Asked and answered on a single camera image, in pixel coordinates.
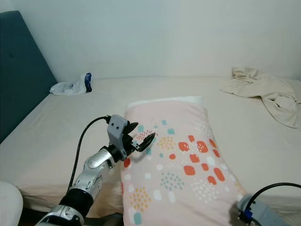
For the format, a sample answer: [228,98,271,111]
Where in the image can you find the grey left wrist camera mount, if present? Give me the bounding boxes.
[107,114,130,151]

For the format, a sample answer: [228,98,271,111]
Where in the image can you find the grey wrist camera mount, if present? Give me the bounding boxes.
[107,114,130,151]
[238,194,287,226]

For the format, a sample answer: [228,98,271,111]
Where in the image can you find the beige cloth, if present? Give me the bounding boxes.
[220,67,301,129]

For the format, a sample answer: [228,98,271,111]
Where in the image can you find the white mattress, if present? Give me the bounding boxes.
[0,76,301,218]

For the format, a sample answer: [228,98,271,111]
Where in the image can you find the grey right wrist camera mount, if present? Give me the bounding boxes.
[238,194,287,226]

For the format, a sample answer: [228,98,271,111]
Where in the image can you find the white plastic chair wooden legs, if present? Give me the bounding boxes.
[0,181,24,226]

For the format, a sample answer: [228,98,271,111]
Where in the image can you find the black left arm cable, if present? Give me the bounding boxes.
[68,115,110,189]

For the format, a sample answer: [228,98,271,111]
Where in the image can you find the clear plastic bag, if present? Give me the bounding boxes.
[50,73,92,96]

